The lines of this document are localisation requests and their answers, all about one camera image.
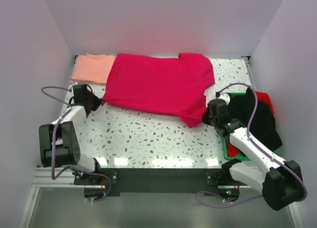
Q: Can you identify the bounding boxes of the crimson red t-shirt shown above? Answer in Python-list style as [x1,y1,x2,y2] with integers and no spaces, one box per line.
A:
[103,53,215,127]

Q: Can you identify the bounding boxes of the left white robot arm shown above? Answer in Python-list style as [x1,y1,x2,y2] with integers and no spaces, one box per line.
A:
[39,84,103,184]

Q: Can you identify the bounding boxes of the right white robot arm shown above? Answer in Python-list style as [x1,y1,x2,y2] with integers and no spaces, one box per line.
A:
[203,99,308,211]

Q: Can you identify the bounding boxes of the folded peach t-shirt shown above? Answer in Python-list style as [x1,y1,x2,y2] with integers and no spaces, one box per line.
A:
[71,54,116,85]

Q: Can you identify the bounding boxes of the green plastic bin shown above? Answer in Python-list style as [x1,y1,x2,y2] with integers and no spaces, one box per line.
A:
[215,92,279,162]

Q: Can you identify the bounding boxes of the black garment in bin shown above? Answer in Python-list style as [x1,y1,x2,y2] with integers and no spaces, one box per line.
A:
[226,85,283,152]

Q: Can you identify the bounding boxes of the red garment in bin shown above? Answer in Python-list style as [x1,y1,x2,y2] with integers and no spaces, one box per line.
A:
[256,91,274,114]

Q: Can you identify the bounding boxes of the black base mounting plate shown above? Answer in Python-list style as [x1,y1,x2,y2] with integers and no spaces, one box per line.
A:
[73,169,243,202]

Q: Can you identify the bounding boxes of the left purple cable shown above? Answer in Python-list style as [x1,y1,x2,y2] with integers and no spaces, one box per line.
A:
[41,86,109,201]

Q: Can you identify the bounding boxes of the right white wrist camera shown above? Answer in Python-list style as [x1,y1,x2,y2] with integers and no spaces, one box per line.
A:
[218,93,231,105]

